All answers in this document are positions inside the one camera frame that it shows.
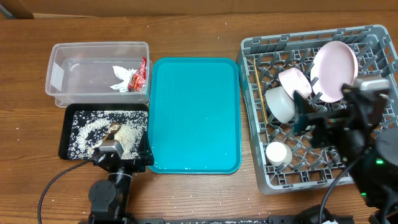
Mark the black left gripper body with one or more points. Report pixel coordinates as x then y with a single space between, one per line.
133 166

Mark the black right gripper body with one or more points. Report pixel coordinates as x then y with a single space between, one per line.
325 125

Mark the grey bowl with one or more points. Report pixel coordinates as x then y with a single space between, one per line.
280 104

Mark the rice and food waste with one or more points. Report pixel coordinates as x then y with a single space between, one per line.
91 128

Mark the wooden chopstick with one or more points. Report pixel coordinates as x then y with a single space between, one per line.
256 76
263 108

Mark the pink plate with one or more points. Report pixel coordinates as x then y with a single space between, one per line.
334 64

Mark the white paper cup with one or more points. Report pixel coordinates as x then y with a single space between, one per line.
279 153

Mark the red snack wrapper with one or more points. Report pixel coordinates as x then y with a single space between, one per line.
138 79

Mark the white tissue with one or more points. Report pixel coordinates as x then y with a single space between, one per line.
125 76

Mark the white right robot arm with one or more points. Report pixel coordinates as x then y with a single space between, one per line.
370 161

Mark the black plastic tray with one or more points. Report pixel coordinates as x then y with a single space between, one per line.
72 108

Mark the grey plastic dish rack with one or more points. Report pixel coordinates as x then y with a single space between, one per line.
310 168

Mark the clear plastic bin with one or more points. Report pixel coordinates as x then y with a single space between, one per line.
82 72

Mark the teal plastic tray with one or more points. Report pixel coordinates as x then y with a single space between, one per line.
195 116

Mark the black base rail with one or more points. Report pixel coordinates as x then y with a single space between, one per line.
309 215

